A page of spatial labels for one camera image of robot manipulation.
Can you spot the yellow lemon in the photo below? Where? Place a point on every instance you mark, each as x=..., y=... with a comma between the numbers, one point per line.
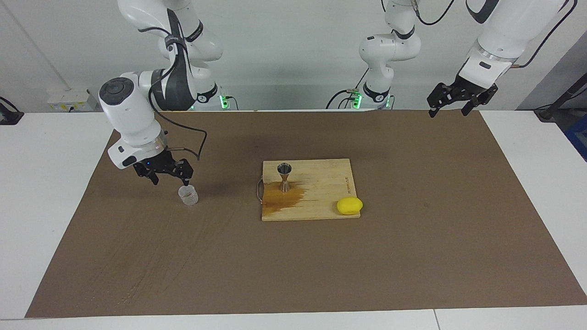
x=349, y=206

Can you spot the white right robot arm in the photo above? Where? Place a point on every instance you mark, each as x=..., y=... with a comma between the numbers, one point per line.
x=128, y=110

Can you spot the steel double jigger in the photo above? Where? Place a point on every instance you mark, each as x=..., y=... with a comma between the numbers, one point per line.
x=285, y=176

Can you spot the white wall socket box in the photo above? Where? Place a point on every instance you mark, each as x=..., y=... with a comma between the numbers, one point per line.
x=69, y=100

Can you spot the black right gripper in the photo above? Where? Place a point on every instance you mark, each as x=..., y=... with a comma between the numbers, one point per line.
x=160, y=167

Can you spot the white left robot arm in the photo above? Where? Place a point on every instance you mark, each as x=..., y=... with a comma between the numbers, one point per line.
x=504, y=32

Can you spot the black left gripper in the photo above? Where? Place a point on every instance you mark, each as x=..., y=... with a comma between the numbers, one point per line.
x=470, y=94

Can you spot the black stand pole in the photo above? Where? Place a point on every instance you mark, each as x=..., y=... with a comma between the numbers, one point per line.
x=562, y=98

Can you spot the large brown table mat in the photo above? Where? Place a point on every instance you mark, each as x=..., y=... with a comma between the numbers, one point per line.
x=293, y=266

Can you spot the blue crate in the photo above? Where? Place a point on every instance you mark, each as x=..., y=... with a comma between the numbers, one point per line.
x=578, y=137

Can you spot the bamboo cutting board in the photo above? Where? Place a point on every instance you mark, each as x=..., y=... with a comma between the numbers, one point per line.
x=321, y=183

